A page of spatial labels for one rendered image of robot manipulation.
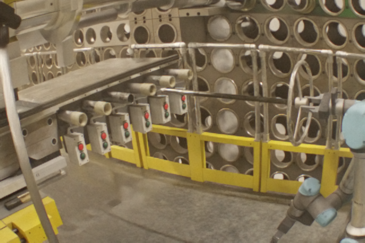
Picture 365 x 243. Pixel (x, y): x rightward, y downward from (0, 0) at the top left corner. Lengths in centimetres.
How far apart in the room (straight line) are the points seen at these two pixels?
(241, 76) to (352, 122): 251
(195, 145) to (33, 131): 139
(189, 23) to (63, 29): 183
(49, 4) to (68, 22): 14
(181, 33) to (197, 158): 102
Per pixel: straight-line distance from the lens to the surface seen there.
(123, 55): 423
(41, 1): 154
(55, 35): 168
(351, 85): 303
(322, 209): 121
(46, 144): 187
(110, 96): 204
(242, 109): 347
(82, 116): 179
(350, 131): 96
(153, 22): 333
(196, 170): 287
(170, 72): 241
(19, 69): 169
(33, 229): 148
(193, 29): 332
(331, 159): 236
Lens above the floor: 136
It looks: 16 degrees down
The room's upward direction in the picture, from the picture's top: 6 degrees counter-clockwise
